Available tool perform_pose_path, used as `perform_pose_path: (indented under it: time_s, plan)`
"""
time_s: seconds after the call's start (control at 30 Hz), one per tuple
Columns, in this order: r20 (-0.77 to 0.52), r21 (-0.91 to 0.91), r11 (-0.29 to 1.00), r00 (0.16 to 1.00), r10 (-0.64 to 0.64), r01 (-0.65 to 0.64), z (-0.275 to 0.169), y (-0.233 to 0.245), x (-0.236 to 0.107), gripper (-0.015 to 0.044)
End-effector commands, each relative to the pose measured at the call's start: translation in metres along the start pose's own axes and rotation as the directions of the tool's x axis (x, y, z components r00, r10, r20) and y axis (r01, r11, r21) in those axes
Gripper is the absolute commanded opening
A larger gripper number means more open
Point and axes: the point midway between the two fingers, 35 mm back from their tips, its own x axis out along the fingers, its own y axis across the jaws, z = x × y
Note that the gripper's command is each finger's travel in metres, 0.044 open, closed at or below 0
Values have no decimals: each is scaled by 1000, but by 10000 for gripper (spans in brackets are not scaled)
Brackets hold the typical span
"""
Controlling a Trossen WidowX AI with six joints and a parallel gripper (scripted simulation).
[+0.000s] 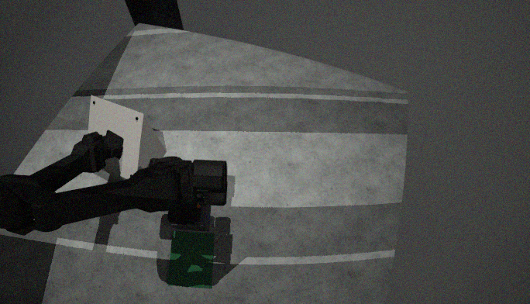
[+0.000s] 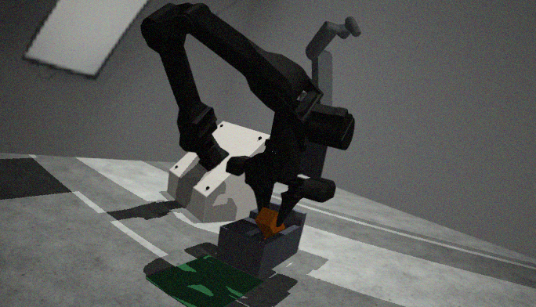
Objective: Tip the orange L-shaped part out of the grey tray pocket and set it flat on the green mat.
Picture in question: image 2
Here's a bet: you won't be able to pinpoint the orange l-shaped part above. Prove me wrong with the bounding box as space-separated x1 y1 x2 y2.
255 207 285 240

